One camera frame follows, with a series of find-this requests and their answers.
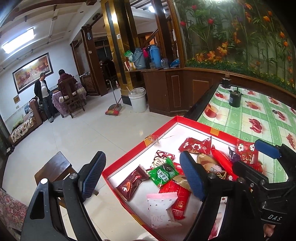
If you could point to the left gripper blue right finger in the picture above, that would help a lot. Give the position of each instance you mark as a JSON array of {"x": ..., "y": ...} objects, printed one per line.
[{"x": 195, "y": 173}]

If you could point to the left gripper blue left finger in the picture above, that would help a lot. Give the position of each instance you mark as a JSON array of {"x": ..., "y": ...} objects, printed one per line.
[{"x": 90, "y": 173}]

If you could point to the gold brown snack bag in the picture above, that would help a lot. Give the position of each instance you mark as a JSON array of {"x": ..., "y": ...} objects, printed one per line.
[{"x": 211, "y": 166}]

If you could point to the large red snack bag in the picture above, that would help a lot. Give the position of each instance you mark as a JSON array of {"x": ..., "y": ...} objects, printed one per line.
[{"x": 180, "y": 185}]

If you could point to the red snowman snack packet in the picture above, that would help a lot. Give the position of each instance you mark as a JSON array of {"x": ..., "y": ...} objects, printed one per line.
[{"x": 247, "y": 152}]

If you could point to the red flower snack packet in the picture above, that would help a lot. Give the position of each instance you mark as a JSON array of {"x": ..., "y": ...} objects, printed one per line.
[{"x": 195, "y": 146}]

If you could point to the red long snack packet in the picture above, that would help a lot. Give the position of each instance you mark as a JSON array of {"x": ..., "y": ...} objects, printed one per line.
[{"x": 224, "y": 161}]

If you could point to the green snack packet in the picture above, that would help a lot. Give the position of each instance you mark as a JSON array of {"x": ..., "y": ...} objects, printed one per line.
[{"x": 162, "y": 174}]

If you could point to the red white heart candy packet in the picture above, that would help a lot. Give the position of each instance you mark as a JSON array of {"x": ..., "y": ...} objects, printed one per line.
[{"x": 160, "y": 157}]

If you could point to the pink white dotted packet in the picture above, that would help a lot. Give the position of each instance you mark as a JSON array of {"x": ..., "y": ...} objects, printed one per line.
[{"x": 160, "y": 211}]

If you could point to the dark brown chocolate snack packet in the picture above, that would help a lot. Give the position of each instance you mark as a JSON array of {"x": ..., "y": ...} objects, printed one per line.
[{"x": 128, "y": 186}]

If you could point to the dark purple snack packet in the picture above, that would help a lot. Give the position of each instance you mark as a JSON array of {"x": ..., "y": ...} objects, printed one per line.
[{"x": 234, "y": 157}]

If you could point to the person's right hand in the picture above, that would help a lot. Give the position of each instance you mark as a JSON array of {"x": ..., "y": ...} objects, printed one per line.
[{"x": 268, "y": 230}]

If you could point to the dark wooden stool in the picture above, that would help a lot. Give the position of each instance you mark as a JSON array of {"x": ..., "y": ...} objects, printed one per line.
[{"x": 57, "y": 169}]

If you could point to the fruit pattern green tablecloth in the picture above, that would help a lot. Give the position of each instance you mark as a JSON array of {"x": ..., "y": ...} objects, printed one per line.
[{"x": 258, "y": 117}]

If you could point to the red gift box tray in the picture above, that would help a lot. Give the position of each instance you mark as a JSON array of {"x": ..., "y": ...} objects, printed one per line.
[{"x": 228, "y": 211}]

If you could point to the black cylindrical container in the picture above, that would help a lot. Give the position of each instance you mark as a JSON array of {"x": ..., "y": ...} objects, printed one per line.
[{"x": 235, "y": 98}]

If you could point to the wooden chair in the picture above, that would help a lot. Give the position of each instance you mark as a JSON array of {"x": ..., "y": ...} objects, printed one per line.
[{"x": 74, "y": 100}]

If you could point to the small black box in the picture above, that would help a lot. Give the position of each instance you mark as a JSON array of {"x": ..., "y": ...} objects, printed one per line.
[{"x": 226, "y": 81}]

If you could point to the floral sofa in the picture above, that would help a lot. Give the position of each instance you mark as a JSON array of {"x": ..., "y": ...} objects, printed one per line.
[{"x": 31, "y": 121}]

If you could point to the white plastic bucket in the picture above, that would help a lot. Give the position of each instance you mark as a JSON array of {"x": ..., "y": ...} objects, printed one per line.
[{"x": 138, "y": 99}]

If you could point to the seated person in maroon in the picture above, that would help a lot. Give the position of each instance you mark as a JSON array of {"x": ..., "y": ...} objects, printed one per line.
[{"x": 64, "y": 79}]

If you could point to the standing person in black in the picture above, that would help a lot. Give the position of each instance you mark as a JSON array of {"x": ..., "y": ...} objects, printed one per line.
[{"x": 43, "y": 94}]

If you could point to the artificial flower display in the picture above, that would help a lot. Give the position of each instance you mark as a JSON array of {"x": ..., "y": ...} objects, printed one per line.
[{"x": 244, "y": 37}]

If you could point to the framed landscape painting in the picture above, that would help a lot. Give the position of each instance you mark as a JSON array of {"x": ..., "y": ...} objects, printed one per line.
[{"x": 29, "y": 73}]

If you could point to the grey kettle jug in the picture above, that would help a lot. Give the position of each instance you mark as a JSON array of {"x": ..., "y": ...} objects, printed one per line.
[{"x": 138, "y": 59}]

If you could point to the blue thermos jug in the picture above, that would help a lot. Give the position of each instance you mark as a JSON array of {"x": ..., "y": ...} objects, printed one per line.
[{"x": 155, "y": 56}]

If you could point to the ceiling fluorescent light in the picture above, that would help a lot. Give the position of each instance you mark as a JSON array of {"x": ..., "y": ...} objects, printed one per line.
[{"x": 19, "y": 41}]

